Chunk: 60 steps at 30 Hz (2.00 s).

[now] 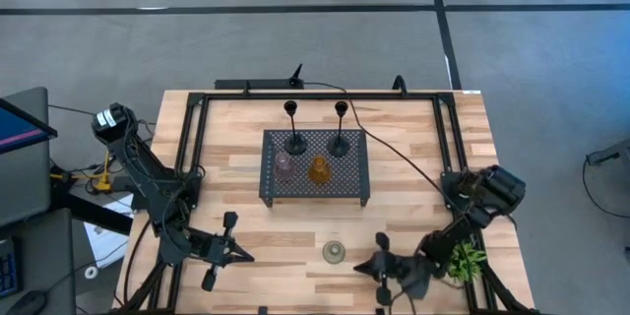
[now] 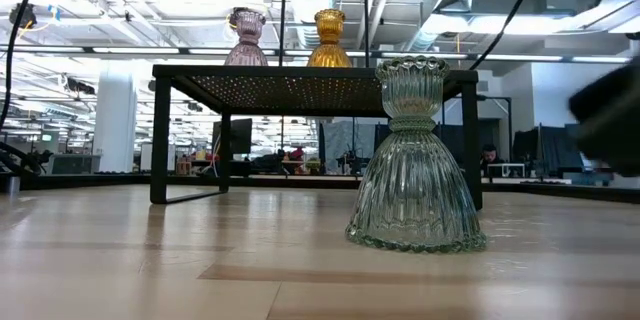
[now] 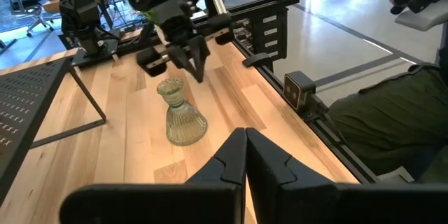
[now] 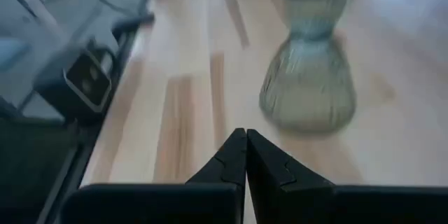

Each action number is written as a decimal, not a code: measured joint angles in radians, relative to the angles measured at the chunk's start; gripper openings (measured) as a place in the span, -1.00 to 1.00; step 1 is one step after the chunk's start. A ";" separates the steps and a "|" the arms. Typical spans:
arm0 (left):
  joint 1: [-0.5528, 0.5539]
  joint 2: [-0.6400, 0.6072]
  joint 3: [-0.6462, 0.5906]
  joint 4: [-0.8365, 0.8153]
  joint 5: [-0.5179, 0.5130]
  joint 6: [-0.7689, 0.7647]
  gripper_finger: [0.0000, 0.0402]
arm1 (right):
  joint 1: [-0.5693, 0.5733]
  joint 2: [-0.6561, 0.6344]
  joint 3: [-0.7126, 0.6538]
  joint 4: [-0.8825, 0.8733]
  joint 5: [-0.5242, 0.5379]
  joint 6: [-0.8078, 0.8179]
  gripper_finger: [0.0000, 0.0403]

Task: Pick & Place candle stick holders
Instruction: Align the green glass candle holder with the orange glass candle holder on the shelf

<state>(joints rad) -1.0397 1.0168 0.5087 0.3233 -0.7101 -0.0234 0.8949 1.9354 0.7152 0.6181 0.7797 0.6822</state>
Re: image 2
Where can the grey table corner bracket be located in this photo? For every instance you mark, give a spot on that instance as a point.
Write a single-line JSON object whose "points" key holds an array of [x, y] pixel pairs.
{"points": [[11, 185]]}

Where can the thin black vertical rod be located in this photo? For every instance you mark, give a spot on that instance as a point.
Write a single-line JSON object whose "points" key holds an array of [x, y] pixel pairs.
{"points": [[366, 10], [283, 10]]}

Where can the clear green ribbed glass candle holder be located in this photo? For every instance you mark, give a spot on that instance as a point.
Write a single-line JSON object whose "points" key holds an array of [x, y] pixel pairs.
{"points": [[414, 185]]}

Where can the white round column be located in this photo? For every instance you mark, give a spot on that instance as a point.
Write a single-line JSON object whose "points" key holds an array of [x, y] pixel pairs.
{"points": [[114, 130]]}

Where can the black table edge rail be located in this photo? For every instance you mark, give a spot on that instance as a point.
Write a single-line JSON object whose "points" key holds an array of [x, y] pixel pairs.
{"points": [[75, 181]]}

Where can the amber ribbed glass candle holder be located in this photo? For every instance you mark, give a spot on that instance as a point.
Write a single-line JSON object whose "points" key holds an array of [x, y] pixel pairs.
{"points": [[329, 35]]}

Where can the person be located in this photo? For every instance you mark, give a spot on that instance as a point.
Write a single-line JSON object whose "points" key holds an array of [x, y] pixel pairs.
{"points": [[491, 156]]}

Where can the pink ribbed glass candle holder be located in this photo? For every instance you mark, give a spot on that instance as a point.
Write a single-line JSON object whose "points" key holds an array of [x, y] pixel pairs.
{"points": [[247, 35]]}

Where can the black computer monitor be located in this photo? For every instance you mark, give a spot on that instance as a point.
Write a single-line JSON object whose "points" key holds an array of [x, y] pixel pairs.
{"points": [[240, 135]]}

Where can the black perforated metal shelf riser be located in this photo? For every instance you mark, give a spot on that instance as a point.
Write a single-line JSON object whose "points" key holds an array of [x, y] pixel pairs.
{"points": [[300, 71]]}

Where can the black ceiling-mounted device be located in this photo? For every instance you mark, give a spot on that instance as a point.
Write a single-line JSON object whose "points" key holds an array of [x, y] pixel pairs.
{"points": [[22, 15]]}

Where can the grey cabinet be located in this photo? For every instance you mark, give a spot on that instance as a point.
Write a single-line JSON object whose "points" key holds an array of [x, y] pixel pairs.
{"points": [[75, 165]]}

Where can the white framed box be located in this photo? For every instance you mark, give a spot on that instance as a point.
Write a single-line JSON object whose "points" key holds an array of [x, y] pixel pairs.
{"points": [[506, 170]]}

